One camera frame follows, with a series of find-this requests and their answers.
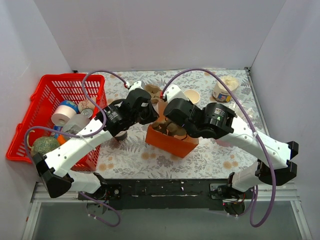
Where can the brown cardboard cup carrier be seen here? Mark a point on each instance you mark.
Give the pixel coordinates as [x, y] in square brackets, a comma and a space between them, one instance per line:
[154, 91]

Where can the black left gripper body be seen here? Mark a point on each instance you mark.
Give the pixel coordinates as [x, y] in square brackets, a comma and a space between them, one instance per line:
[149, 116]

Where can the stack of paper cups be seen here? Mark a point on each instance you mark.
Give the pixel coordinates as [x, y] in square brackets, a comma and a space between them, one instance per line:
[192, 95]

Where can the floral table mat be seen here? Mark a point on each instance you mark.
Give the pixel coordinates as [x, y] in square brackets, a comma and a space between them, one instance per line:
[133, 158]

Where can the white tape roll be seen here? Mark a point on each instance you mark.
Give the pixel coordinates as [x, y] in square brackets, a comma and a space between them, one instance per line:
[62, 115]

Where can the pink straw holder cup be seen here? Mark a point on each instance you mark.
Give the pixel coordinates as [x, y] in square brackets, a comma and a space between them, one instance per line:
[223, 142]

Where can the crumpled grey paper bag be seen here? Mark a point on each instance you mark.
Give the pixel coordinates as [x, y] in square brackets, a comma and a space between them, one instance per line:
[76, 124]

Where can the black paper coffee cup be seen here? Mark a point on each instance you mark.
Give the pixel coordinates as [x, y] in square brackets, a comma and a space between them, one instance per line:
[121, 136]

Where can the beige patterned cup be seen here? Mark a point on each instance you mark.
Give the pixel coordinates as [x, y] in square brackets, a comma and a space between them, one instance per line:
[85, 104]

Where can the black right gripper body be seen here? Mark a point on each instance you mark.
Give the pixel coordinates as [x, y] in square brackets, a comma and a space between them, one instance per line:
[173, 125]

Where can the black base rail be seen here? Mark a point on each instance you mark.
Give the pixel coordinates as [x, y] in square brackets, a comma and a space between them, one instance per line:
[127, 194]

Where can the orange paper bag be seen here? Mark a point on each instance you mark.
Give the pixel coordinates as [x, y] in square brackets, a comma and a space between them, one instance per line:
[179, 146]

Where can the wrapped toilet paper roll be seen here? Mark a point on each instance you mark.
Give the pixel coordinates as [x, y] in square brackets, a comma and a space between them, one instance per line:
[220, 94]

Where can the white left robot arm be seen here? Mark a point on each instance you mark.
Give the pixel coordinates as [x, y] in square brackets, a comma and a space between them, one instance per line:
[55, 167]

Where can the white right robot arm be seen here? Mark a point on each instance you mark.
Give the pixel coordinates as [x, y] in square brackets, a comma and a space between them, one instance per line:
[268, 152]

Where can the red plastic basket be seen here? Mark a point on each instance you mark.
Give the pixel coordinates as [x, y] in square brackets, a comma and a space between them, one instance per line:
[55, 101]

